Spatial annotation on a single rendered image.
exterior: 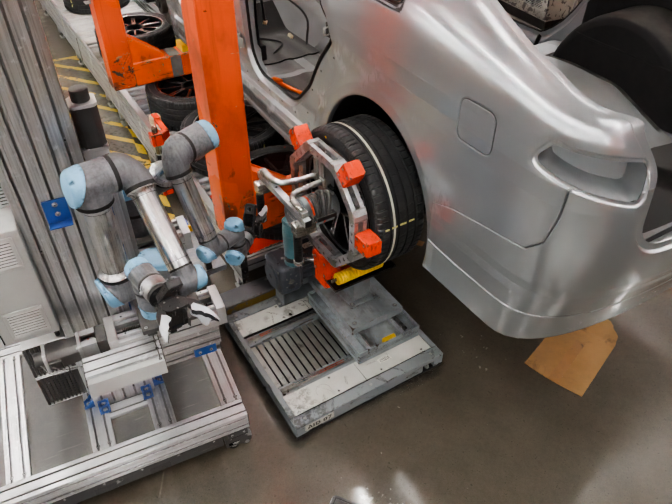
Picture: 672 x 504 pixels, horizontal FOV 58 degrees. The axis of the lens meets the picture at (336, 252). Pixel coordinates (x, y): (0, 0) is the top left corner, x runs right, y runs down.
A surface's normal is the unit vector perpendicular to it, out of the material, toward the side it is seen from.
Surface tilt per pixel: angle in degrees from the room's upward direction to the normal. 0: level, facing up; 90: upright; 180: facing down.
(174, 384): 0
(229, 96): 90
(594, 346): 2
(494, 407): 0
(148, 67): 90
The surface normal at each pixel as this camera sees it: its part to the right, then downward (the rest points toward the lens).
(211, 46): 0.52, 0.55
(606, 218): 0.00, 0.62
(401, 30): -0.83, 0.18
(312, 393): 0.00, -0.76
